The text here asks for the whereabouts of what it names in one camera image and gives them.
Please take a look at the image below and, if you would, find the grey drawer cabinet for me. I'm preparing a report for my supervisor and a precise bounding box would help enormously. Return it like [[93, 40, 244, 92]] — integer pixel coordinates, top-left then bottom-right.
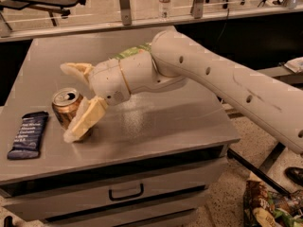
[[0, 29, 239, 227]]

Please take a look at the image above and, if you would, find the black drawer handle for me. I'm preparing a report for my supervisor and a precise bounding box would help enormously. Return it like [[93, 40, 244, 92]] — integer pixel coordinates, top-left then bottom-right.
[[108, 183, 145, 201]]

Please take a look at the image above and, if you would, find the green chip bag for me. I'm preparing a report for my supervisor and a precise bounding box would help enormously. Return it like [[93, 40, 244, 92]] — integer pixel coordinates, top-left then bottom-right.
[[114, 43, 152, 60]]

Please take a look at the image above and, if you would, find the black metal floor bar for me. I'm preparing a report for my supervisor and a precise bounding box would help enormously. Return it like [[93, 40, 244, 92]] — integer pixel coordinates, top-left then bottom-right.
[[227, 143, 290, 196]]

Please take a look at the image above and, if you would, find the colourful snack bag on floor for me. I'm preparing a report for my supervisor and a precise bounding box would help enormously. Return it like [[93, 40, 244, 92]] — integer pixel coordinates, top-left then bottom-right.
[[243, 172, 303, 227]]

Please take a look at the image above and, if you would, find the clear plastic water bottle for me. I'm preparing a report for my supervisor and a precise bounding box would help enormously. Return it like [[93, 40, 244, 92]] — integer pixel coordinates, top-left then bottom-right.
[[159, 0, 171, 20]]

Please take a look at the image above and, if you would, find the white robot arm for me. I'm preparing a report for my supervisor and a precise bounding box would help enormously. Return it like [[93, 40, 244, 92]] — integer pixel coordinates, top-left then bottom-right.
[[61, 30, 303, 154]]

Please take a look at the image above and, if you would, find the orange soda can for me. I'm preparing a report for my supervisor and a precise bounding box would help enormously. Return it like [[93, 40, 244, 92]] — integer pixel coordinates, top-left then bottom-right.
[[52, 88, 83, 130]]

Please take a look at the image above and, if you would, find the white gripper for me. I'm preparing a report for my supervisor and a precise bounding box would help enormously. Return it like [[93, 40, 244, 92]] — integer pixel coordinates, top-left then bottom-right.
[[60, 52, 186, 143]]

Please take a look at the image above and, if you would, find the black shoe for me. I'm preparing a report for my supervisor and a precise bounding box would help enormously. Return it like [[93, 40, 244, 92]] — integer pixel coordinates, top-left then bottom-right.
[[285, 167, 303, 186]]

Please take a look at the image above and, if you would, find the dark blue snack bar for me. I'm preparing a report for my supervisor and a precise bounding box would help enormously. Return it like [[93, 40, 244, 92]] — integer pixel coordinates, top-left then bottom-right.
[[7, 111, 49, 160]]

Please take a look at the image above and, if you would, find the metal railing frame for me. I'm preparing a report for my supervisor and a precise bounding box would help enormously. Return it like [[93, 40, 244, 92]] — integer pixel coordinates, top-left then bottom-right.
[[1, 0, 303, 42]]

